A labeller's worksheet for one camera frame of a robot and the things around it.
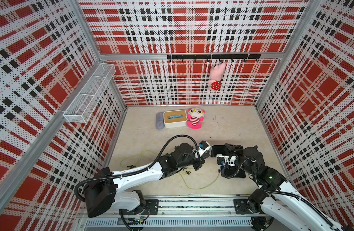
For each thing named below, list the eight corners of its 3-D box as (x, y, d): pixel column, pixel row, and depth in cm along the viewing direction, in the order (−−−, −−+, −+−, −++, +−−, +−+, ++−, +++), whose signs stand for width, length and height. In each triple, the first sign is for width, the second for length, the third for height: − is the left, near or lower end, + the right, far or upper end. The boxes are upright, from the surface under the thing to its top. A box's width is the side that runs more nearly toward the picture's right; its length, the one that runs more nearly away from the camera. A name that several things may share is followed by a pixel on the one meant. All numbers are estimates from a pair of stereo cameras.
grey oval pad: (156, 129, 108) (155, 126, 105) (156, 114, 118) (155, 111, 114) (164, 128, 108) (163, 125, 105) (163, 114, 118) (162, 110, 115)
